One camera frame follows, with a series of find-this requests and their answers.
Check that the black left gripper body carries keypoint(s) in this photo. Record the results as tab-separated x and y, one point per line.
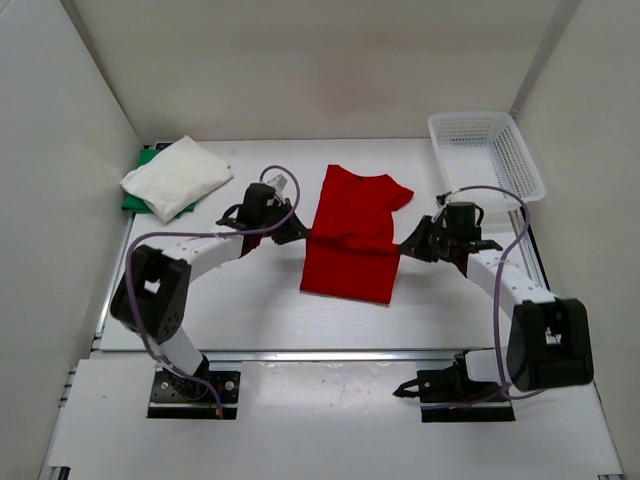
279	212

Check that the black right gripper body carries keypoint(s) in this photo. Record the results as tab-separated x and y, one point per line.
446	239

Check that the red t shirt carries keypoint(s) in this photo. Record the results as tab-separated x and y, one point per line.
351	253

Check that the white t shirt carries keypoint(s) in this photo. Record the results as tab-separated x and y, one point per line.
176	177

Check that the green t shirt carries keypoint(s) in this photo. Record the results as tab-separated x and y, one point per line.
131	203

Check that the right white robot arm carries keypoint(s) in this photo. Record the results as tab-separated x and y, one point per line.
541	341

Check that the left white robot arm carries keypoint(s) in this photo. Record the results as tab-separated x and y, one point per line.
151	297

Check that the white plastic basket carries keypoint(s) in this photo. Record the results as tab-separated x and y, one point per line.
480	152

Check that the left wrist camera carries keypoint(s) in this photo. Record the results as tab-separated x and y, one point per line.
278	182

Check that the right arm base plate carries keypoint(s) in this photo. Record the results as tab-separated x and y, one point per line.
449	396

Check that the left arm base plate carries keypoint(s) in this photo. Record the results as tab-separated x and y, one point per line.
175	398

